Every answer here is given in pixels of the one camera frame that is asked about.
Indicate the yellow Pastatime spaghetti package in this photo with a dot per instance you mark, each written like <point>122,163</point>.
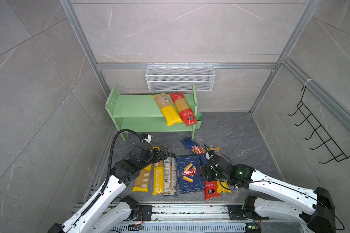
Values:
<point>158,184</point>

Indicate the green plastic cup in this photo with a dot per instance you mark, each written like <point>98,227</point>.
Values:
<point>199,119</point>

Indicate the white wire mesh basket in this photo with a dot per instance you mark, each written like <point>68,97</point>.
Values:
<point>180,78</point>

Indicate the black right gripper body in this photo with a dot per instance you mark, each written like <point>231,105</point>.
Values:
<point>210,174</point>

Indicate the green metal shelf rack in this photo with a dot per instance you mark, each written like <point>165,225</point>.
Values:
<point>141,113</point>

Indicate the yellow brown spaghetti package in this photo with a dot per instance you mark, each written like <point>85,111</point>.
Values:
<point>167,109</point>

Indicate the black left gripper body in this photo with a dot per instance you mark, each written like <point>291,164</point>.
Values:
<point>153,157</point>

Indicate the red spaghetti package top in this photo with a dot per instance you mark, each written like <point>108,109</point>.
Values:
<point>186,113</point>

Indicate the red spaghetti package floor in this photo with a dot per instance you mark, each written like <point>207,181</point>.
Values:
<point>210,190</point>

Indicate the black wire hook rack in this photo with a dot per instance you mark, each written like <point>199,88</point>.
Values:
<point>319,130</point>

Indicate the blue Barilla pasta box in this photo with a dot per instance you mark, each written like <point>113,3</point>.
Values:
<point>189,174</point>

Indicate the yellow spaghetti package right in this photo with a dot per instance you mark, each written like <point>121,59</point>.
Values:
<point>222,187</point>

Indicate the blue Barilla spaghetti package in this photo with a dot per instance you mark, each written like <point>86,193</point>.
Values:
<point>191,145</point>

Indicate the yellow spaghetti package left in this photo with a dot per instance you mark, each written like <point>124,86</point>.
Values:
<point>142,182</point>

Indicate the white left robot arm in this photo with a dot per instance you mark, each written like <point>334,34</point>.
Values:
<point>91,218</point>

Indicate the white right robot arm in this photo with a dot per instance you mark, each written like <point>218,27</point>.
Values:
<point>313,208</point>

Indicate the clear grey spaghetti package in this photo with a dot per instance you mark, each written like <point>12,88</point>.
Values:
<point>170,175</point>

